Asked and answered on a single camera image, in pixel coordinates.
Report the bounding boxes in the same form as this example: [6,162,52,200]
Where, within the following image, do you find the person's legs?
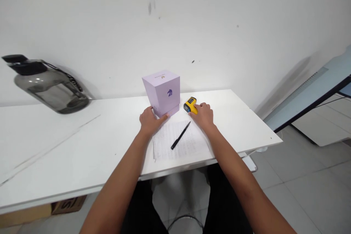
[120,162,253,234]

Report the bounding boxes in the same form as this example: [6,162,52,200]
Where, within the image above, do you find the large grey water bottle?
[1,54,91,115]

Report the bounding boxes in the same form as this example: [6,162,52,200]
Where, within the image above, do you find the person's right hand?
[189,102,218,133]

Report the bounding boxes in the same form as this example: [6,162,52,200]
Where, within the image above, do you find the person's left hand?
[139,106,170,136]

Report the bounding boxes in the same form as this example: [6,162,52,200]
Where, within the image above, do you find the tall purple cardboard box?
[141,70,180,119]

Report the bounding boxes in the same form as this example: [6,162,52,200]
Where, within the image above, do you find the brown cardboard box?
[0,194,88,230]

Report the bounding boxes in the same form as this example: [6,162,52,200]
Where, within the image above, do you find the printed white paper sheet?
[151,120,211,162]

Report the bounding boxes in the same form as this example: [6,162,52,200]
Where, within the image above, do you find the person's left thumb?
[155,113,170,124]

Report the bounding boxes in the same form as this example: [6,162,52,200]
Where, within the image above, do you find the light blue desk black frame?
[263,49,351,147]

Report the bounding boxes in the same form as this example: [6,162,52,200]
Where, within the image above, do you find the yellow infrared thermometer gun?
[183,96,199,116]

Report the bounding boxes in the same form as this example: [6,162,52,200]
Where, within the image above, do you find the person's left fingers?
[140,106,155,117]

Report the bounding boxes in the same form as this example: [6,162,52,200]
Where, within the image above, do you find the black pen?
[171,121,192,150]

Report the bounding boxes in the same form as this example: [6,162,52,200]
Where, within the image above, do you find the person's right fingers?
[198,102,214,114]

